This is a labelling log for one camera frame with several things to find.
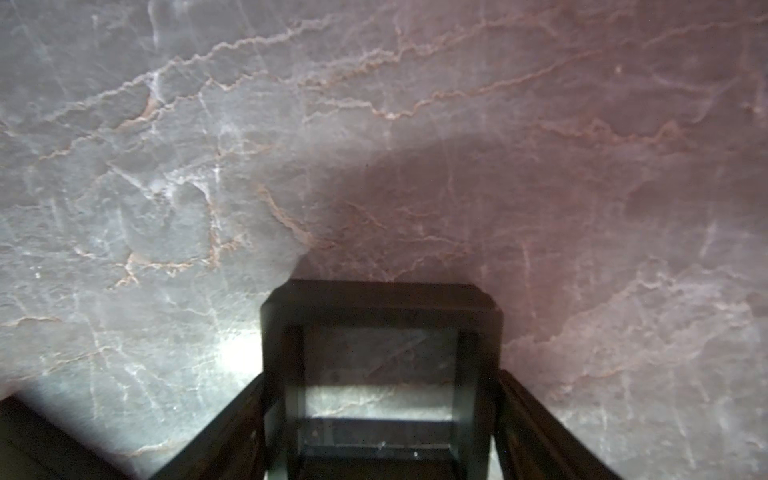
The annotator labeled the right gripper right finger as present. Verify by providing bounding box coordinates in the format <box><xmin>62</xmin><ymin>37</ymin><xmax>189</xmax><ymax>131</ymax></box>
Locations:
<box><xmin>494</xmin><ymin>370</ymin><xmax>620</xmax><ymax>480</ymax></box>

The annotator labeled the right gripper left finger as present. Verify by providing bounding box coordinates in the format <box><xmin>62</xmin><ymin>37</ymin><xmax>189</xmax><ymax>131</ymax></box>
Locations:
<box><xmin>153</xmin><ymin>374</ymin><xmax>266</xmax><ymax>480</ymax></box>

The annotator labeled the black frame box square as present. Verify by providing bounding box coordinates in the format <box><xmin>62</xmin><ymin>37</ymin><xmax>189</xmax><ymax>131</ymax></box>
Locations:
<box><xmin>260</xmin><ymin>279</ymin><xmax>503</xmax><ymax>479</ymax></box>

